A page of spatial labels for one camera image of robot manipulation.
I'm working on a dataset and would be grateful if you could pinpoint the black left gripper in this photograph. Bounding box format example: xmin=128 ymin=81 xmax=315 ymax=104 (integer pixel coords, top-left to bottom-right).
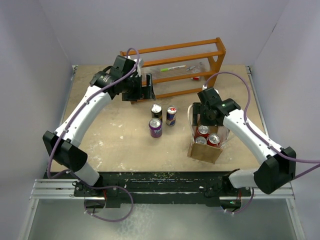
xmin=122 ymin=73 xmax=155 ymax=102

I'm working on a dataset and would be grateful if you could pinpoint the black beverage can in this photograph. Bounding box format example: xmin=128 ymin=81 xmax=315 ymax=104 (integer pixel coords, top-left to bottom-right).
xmin=150 ymin=103 xmax=163 ymax=122

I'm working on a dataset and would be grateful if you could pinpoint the red soda can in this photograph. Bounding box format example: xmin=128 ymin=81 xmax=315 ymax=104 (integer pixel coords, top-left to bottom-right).
xmin=206 ymin=133 xmax=221 ymax=148
xmin=196 ymin=125 xmax=211 ymax=138

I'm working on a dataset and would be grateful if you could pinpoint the white can red tab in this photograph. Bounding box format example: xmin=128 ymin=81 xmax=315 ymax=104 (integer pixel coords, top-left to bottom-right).
xmin=166 ymin=105 xmax=177 ymax=127

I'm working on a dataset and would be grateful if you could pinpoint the purple soda can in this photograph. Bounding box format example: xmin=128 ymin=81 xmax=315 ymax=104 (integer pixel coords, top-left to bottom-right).
xmin=194 ymin=136 xmax=207 ymax=145
xmin=148 ymin=117 xmax=163 ymax=138

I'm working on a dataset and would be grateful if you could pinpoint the brown canvas tote bag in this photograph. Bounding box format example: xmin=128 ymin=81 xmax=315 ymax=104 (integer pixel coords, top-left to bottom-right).
xmin=187 ymin=104 xmax=230 ymax=164

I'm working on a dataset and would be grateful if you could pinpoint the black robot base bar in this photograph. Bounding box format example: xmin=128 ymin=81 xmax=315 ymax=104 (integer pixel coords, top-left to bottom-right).
xmin=72 ymin=171 xmax=252 ymax=209

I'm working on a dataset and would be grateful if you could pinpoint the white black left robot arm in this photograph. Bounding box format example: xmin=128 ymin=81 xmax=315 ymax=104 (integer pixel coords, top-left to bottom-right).
xmin=42 ymin=55 xmax=156 ymax=196

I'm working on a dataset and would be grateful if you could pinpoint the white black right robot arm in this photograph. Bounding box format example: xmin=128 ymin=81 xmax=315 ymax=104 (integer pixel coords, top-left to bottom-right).
xmin=192 ymin=87 xmax=297 ymax=196

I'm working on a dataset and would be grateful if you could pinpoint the green white marker pen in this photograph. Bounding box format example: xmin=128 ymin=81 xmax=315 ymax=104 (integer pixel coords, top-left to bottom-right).
xmin=160 ymin=65 xmax=186 ymax=73

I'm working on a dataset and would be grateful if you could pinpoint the red white small box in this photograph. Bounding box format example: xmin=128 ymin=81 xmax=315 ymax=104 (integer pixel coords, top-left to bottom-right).
xmin=191 ymin=76 xmax=201 ymax=81

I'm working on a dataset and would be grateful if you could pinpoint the orange wooden shelf rack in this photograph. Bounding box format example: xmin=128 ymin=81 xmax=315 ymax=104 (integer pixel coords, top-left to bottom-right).
xmin=119 ymin=37 xmax=227 ymax=105

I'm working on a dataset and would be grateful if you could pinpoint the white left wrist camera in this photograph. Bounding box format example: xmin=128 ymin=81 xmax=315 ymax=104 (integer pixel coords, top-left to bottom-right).
xmin=127 ymin=56 xmax=144 ymax=77

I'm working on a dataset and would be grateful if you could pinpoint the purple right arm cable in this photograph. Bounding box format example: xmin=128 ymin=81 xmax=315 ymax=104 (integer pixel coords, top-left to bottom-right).
xmin=201 ymin=71 xmax=320 ymax=181

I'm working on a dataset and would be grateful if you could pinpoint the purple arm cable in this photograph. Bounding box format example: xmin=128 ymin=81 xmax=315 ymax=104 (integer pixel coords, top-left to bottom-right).
xmin=201 ymin=71 xmax=320 ymax=181
xmin=46 ymin=47 xmax=141 ymax=180

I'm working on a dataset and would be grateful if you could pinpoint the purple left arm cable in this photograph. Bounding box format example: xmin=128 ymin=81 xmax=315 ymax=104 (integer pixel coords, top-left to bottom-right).
xmin=46 ymin=47 xmax=141 ymax=180

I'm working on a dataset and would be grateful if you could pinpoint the aluminium front frame rail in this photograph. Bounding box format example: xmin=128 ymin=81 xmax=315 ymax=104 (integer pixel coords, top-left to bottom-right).
xmin=30 ymin=179 xmax=295 ymax=200

